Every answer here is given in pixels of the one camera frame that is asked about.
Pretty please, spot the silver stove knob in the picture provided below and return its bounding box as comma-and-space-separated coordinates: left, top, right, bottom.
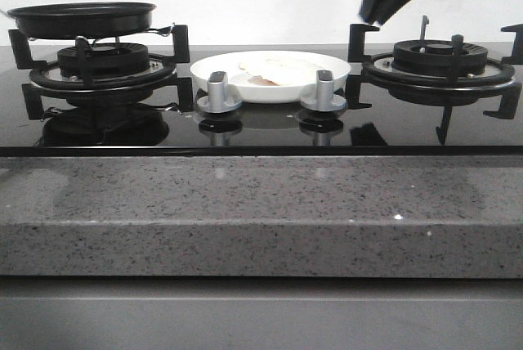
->
300, 70, 346, 112
197, 71, 243, 114

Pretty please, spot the grey cabinet drawer front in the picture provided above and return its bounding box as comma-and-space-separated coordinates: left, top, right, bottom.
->
1, 277, 522, 349

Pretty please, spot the fried egg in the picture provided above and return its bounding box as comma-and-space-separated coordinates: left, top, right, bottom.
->
238, 56, 324, 85

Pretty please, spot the black right burner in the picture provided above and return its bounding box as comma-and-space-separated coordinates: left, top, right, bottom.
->
391, 40, 488, 77

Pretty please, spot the silver right stove knob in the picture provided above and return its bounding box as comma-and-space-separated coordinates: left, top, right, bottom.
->
300, 70, 346, 112

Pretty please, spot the black left burner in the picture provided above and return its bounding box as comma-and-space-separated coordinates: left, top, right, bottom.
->
57, 43, 150, 79

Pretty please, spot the black burner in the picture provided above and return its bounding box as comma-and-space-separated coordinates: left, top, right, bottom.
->
57, 43, 150, 79
391, 40, 488, 77

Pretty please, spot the black glass gas cooktop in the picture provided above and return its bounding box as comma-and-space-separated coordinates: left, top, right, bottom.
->
1, 46, 522, 157

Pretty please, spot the black frying pan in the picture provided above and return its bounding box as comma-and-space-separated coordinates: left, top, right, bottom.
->
7, 2, 156, 39

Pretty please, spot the silver left stove knob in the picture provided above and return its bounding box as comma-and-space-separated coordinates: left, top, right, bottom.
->
197, 71, 243, 114

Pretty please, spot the black pan support grate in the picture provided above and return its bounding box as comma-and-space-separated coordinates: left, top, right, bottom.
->
9, 25, 194, 119
345, 17, 522, 144

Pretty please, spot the black right pan support grate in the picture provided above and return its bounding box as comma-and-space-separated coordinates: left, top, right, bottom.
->
345, 17, 522, 144

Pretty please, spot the black left pan support grate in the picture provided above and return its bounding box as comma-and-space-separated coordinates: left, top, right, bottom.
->
9, 25, 194, 119

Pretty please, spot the white round plate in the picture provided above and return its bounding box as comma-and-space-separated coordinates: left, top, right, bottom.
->
190, 50, 351, 103

